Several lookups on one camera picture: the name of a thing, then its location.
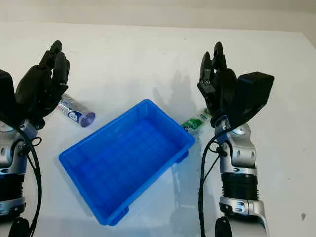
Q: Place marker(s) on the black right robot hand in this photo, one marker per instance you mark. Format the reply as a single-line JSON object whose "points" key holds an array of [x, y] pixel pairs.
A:
{"points": [[217, 84]]}

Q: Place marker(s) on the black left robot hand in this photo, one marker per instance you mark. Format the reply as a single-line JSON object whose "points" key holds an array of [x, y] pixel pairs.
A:
{"points": [[37, 84]]}

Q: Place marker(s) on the silver tube with purple cap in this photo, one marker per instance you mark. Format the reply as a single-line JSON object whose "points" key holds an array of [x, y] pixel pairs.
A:
{"points": [[75, 112]]}

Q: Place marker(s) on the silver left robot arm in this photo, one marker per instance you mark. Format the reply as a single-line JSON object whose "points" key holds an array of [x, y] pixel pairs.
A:
{"points": [[12, 158]]}

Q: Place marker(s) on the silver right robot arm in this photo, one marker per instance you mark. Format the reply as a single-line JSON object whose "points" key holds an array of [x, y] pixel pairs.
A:
{"points": [[238, 170]]}

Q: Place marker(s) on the blue plastic tray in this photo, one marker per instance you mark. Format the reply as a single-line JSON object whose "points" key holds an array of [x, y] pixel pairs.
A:
{"points": [[126, 158]]}

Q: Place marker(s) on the green and white tube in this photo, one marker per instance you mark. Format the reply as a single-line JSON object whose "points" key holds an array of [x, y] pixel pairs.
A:
{"points": [[195, 122]]}

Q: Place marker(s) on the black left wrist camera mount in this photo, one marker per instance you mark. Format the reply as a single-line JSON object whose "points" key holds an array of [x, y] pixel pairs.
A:
{"points": [[6, 93]]}

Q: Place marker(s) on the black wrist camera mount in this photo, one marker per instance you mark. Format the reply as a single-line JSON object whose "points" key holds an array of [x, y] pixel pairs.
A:
{"points": [[249, 96], [6, 93]]}

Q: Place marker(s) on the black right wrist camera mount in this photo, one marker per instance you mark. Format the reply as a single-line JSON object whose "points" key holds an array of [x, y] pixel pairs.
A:
{"points": [[249, 96]]}

